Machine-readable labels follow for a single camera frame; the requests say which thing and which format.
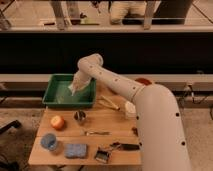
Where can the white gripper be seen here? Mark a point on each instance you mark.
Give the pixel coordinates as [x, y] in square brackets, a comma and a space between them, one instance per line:
[79, 82]

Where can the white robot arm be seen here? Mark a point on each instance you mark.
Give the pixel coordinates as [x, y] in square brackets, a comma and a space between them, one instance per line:
[158, 119]

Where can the green plastic tray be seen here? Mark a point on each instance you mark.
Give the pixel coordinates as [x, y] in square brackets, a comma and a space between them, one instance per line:
[58, 95]

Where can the small metal cup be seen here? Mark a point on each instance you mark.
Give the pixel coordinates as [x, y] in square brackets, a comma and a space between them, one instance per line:
[80, 117]

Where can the orange fruit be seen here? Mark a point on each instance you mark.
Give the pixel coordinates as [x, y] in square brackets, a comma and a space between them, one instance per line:
[57, 122]

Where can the white cup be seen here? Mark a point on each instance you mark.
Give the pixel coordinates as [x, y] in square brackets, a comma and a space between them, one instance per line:
[130, 110]

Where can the wooden table board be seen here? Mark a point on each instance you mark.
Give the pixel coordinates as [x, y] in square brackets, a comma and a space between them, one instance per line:
[98, 118]

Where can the red bowl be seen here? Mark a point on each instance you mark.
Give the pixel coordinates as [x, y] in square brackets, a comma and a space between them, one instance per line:
[143, 81]

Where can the blue sponge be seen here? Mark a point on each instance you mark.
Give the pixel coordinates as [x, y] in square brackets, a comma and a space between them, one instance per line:
[75, 151]

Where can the person in beige pants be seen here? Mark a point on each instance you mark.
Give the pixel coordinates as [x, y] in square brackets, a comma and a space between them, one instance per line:
[120, 9]

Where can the black handled brush tool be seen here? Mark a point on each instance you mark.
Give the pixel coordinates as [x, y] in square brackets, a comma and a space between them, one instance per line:
[103, 153]

